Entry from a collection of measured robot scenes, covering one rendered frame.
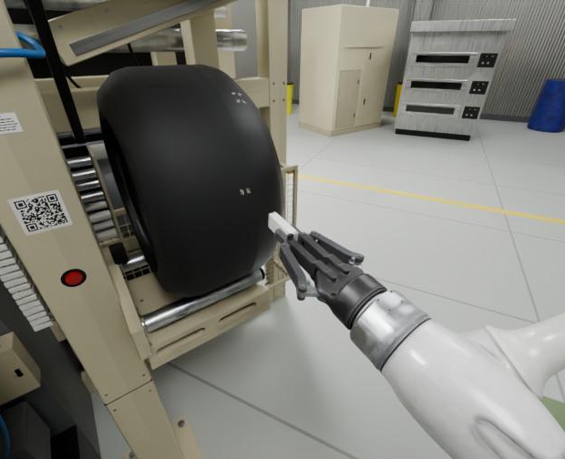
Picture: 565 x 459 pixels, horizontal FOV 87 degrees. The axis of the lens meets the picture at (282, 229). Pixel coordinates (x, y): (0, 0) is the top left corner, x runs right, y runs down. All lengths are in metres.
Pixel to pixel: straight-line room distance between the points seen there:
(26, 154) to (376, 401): 1.63
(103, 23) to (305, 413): 1.66
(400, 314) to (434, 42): 5.98
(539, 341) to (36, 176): 0.81
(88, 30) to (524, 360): 1.13
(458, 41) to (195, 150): 5.88
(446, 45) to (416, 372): 6.04
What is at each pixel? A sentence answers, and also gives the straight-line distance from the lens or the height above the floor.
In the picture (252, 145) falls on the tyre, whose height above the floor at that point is 1.32.
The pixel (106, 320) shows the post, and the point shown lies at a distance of 0.88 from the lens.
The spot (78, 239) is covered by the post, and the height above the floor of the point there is 1.15.
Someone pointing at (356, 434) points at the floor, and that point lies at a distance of 1.66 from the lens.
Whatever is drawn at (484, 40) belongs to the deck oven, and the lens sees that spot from 6.29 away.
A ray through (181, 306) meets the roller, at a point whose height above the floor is 0.92.
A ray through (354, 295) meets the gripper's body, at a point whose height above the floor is 1.22.
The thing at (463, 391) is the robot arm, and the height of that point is 1.21.
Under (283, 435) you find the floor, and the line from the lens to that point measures 1.62.
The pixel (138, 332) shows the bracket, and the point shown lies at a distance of 0.77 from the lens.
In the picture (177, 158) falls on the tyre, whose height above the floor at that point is 1.32.
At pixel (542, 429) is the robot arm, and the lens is 0.38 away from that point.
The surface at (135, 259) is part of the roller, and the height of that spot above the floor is 0.92.
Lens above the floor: 1.49
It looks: 32 degrees down
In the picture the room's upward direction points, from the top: straight up
